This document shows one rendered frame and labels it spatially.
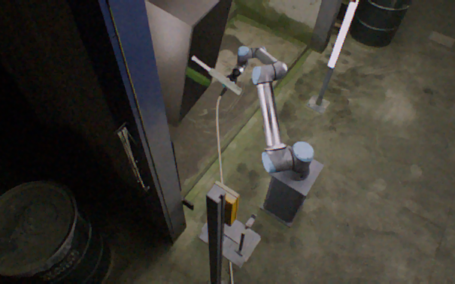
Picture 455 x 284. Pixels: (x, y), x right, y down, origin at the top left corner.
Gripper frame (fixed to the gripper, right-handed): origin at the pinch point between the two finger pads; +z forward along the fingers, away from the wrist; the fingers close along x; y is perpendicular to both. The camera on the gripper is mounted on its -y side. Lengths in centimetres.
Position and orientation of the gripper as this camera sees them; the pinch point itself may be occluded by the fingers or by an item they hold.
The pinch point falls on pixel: (226, 86)
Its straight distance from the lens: 277.4
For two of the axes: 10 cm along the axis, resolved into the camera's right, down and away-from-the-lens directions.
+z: -4.6, 6.8, -5.7
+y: -3.7, 4.3, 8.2
